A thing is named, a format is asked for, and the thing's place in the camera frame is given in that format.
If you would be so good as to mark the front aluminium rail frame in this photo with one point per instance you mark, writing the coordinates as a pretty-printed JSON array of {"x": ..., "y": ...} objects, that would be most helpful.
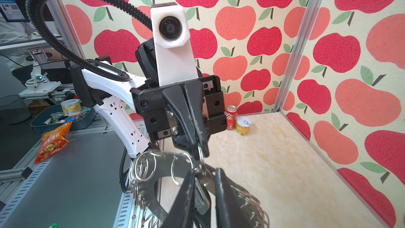
[{"x": 77, "y": 187}]

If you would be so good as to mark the right aluminium corner post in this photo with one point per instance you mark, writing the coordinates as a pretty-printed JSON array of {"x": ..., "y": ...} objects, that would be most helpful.
[{"x": 315, "y": 21}]

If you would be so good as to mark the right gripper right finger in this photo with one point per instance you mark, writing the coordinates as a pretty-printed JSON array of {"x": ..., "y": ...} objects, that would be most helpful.
[{"x": 228, "y": 211}]

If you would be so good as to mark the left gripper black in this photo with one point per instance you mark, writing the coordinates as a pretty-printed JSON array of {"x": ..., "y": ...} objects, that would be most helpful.
[{"x": 189, "y": 112}]

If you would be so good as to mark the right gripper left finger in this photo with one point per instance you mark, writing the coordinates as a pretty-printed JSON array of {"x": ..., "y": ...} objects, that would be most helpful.
[{"x": 182, "y": 212}]

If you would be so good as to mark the silver key with black tag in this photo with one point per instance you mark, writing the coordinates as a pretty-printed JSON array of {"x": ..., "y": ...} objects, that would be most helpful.
[{"x": 202, "y": 199}]

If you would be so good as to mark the metal disc with key rings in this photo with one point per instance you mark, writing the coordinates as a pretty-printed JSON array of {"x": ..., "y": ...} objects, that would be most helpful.
[{"x": 154, "y": 180}]

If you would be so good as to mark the dark tray with items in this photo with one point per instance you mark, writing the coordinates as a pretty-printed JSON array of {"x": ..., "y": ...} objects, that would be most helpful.
[{"x": 67, "y": 111}]

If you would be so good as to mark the yellow can white lid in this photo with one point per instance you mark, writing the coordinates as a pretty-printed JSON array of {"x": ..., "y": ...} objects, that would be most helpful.
[{"x": 242, "y": 126}]

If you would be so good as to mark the red soda can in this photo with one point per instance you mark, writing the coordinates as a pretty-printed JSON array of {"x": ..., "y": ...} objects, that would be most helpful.
[{"x": 231, "y": 116}]

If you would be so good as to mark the key with green tag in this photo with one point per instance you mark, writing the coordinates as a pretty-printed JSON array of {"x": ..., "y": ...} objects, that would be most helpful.
[{"x": 53, "y": 226}]

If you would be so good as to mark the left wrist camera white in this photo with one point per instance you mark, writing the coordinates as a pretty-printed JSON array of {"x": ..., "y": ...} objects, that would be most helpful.
[{"x": 174, "y": 55}]

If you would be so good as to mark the orange snack bag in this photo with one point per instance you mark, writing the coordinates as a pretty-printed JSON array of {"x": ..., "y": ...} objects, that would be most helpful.
[{"x": 53, "y": 142}]

